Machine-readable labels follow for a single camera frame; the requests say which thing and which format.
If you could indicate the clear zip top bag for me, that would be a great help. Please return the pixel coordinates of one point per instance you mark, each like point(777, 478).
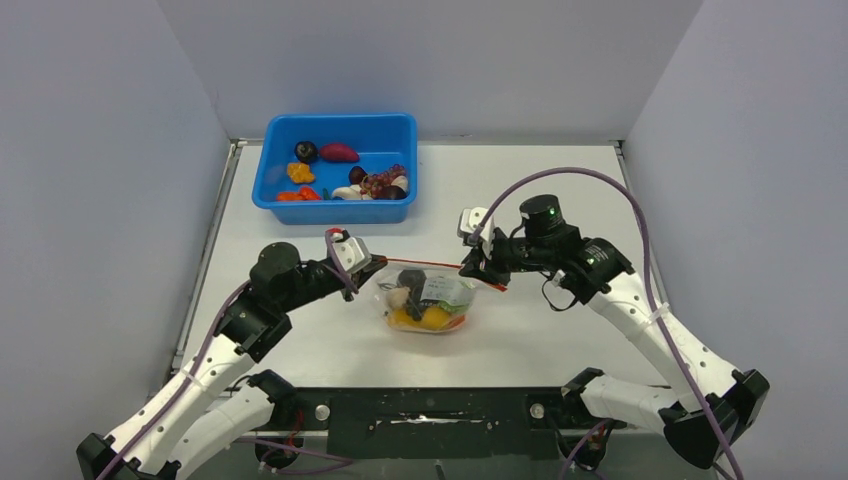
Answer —
point(443, 283)

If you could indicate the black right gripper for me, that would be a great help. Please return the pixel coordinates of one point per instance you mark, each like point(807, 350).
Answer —
point(479, 264)

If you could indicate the dark purple passion fruit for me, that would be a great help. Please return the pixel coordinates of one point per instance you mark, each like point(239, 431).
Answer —
point(392, 192)

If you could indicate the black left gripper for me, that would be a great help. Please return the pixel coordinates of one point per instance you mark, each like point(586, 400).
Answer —
point(362, 274)

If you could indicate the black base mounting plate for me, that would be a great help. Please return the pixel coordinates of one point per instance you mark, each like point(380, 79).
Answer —
point(432, 423)

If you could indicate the green custard apple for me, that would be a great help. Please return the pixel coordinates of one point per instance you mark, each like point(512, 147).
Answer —
point(456, 307)

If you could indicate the red grape bunch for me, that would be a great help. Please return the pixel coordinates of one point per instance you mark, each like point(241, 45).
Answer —
point(374, 183)

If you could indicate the orange fruit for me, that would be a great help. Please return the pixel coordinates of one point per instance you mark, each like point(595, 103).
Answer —
point(455, 323)

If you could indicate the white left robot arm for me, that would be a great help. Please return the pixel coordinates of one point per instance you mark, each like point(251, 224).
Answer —
point(179, 429)

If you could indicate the small orange bumpy pepper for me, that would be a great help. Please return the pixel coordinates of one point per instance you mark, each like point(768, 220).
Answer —
point(300, 173)

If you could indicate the orange red bumpy pepper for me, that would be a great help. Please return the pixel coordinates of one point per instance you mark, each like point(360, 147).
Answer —
point(289, 197)

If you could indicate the dark brown chestnut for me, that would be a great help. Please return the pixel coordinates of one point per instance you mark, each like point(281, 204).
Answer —
point(357, 175)

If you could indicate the blue plastic bin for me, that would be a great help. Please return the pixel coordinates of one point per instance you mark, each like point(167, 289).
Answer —
point(381, 139)

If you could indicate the red chili pepper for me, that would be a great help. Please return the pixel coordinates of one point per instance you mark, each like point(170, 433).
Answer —
point(306, 193)

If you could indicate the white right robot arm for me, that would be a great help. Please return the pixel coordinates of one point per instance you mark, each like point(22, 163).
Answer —
point(704, 401)

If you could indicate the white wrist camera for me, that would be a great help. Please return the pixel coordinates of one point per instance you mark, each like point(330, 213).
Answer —
point(473, 232)
point(348, 254)

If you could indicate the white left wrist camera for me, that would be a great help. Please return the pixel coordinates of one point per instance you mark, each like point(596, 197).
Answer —
point(348, 254)

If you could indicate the purple sweet potato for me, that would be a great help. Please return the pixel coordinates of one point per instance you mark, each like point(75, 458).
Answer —
point(338, 153)

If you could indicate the white mushroom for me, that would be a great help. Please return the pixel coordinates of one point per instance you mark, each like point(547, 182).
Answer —
point(353, 192)

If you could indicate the dark eggplant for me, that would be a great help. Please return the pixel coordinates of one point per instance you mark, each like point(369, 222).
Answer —
point(306, 152)

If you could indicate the white garlic bulb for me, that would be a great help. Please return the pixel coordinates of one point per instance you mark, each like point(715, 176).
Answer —
point(397, 298)

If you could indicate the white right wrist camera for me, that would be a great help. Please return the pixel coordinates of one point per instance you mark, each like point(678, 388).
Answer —
point(473, 232)

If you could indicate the dark mangosteen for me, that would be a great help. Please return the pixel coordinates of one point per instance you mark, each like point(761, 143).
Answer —
point(413, 279)

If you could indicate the small white garlic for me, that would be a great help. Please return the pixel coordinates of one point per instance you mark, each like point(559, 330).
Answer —
point(401, 182)

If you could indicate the yellow bumpy pepper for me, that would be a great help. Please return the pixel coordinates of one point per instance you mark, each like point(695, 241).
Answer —
point(433, 319)

